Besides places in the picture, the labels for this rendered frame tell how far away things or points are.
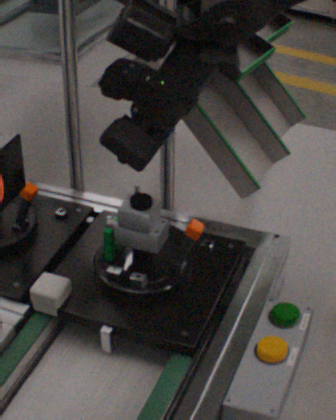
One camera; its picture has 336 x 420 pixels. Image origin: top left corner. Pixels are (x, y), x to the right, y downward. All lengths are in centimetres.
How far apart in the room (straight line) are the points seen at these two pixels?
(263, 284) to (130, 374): 23
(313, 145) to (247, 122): 38
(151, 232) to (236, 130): 32
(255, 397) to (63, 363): 27
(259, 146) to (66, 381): 54
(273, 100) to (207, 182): 22
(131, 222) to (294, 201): 51
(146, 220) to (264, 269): 22
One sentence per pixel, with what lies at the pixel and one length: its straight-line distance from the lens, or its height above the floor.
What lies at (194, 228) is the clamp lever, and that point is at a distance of 90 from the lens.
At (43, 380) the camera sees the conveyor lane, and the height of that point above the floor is 92.
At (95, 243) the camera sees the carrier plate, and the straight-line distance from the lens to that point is 105.
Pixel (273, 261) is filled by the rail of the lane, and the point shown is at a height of 96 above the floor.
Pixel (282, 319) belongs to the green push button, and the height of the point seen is 97.
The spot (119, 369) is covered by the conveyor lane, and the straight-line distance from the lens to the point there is 93.
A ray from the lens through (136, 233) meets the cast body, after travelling 93.
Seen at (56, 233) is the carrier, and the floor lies 97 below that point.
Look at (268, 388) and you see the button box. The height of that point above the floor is 96.
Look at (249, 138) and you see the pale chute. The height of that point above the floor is 103.
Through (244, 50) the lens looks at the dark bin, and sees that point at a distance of 111.
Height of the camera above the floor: 161
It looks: 34 degrees down
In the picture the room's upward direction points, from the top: straight up
